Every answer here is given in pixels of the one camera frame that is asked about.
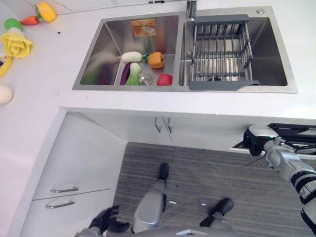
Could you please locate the stainless steel double sink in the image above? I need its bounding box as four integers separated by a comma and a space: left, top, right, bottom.
72, 5, 299, 94

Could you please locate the green bok choy toy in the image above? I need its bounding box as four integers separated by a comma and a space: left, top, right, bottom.
124, 62, 142, 86

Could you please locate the yellow bell pepper toy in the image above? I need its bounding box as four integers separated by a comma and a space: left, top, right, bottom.
34, 1, 57, 24

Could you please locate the yellow banana toy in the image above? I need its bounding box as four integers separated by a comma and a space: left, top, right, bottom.
0, 56, 14, 79

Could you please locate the purple eggplant toy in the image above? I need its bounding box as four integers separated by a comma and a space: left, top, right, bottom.
119, 63, 133, 85

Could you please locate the white drawer cabinet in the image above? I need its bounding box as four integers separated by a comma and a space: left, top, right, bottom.
31, 111, 127, 237

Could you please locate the silver drawer handle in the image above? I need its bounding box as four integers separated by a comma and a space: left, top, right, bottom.
49, 186, 79, 194
44, 200, 76, 209

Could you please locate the orange carrot toy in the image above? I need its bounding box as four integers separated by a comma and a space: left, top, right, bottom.
19, 15, 40, 26

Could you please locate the orange bell pepper toy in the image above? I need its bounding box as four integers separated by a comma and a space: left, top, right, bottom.
147, 51, 165, 70

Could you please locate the white sink cabinet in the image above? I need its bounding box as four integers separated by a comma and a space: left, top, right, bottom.
78, 111, 250, 151

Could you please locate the orange sticker label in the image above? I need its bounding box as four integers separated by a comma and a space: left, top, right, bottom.
130, 19, 157, 38

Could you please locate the grey robot torso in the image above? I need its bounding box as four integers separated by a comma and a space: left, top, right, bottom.
137, 225, 250, 237

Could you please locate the grey metal drain rack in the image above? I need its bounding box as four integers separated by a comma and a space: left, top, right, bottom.
188, 14, 260, 91

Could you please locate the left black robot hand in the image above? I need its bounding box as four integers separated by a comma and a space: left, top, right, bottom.
88, 205, 131, 235

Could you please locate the green vegetable toy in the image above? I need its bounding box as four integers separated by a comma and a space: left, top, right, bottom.
4, 18, 24, 32

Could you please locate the white radish toy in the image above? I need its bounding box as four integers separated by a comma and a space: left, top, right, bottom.
120, 51, 143, 63

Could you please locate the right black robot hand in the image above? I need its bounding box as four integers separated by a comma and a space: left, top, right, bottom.
243, 124, 279, 157

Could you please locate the left silver robot leg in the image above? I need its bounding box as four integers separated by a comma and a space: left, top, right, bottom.
131, 162, 171, 234

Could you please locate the red apple toy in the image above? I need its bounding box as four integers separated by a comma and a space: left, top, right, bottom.
157, 74, 174, 87

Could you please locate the chrome faucet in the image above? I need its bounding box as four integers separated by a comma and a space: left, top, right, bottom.
186, 0, 198, 20

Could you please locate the metal sink drain strainer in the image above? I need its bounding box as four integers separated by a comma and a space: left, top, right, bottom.
138, 72, 156, 86

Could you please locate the yellow cabbage toy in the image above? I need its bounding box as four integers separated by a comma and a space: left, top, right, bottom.
0, 27, 34, 60

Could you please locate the beige egg toy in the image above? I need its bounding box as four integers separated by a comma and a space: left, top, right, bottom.
0, 84, 14, 106

